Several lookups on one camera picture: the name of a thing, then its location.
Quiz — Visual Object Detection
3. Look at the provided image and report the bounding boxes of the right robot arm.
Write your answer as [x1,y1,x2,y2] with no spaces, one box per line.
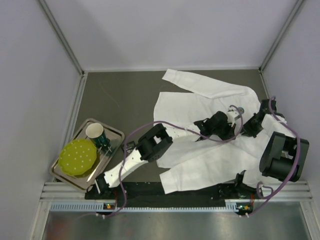
[240,97,310,200]

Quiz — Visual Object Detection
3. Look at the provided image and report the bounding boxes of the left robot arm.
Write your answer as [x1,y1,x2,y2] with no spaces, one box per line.
[94,108,241,196]

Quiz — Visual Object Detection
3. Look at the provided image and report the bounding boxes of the blue round brooch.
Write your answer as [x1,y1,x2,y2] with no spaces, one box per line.
[238,107,245,113]

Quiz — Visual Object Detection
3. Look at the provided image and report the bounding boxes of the white button-up shirt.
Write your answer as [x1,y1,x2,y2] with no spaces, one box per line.
[153,69,275,194]

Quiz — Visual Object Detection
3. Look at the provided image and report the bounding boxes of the small black box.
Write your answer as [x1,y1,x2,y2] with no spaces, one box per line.
[121,141,136,155]

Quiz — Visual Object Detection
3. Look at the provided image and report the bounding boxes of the green paper cup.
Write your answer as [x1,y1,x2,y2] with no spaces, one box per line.
[85,123,110,148]

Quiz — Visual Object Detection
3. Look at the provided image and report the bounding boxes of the metal knife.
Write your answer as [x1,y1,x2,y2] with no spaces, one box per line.
[86,165,102,183]

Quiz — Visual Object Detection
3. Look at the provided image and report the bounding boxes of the silver metal tray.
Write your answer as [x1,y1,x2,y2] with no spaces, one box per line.
[49,118,125,193]

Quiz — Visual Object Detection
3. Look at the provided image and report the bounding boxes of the green polka dot plate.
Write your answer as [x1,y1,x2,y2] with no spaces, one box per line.
[58,139,97,177]

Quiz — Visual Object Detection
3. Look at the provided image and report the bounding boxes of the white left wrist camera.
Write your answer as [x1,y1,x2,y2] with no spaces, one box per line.
[226,107,243,125]

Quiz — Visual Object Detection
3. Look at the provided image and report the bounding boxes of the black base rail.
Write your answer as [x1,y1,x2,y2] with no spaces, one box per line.
[84,181,265,208]

